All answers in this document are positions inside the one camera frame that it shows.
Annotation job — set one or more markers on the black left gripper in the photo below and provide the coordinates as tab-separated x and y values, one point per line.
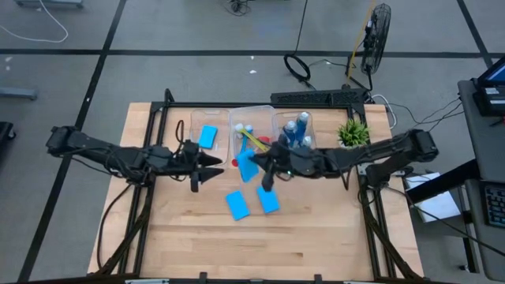
188	158

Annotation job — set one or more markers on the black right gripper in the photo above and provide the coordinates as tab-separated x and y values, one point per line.
296	161

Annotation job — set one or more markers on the red dish brush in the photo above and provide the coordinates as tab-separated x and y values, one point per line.
263	139

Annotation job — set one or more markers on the yellow-green dish brush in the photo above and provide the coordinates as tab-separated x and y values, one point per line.
254	140

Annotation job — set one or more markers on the blue sponge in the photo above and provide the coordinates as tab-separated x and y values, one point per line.
269	202
246	169
238	205
208	137

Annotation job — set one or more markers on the blue dish brush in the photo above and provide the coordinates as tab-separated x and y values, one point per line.
244	149

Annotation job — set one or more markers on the blue dish soap bottle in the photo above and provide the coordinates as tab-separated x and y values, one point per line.
290	132
307	141
303	123

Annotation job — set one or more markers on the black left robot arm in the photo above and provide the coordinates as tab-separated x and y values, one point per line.
98	152

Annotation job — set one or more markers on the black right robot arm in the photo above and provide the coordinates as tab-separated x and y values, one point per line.
375	152

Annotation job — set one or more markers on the shallow clear plastic tray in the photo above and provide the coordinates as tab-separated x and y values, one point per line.
224	134
278	117

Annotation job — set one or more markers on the deep clear plastic bin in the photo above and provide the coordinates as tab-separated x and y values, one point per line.
256	116

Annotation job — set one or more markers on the black perforated metal box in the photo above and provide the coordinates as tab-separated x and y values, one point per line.
315	97

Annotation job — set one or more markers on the small potted green plant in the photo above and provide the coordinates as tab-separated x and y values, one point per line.
353	133

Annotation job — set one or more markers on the black floor fan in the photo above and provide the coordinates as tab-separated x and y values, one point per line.
376	35

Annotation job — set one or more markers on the black desk support bar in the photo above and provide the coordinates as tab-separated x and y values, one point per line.
442	183

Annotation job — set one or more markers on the grey metal bar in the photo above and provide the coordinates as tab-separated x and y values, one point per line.
17	94

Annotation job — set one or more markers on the black chair base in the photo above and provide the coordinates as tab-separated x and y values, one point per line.
4	136

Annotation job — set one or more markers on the grey desk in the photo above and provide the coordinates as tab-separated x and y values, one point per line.
481	150

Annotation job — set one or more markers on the black laptop computer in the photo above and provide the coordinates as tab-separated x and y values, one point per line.
493	98

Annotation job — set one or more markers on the black keyboard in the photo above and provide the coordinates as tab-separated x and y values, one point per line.
496	207

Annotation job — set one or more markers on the black aluminium rig frame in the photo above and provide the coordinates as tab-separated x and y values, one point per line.
177	105

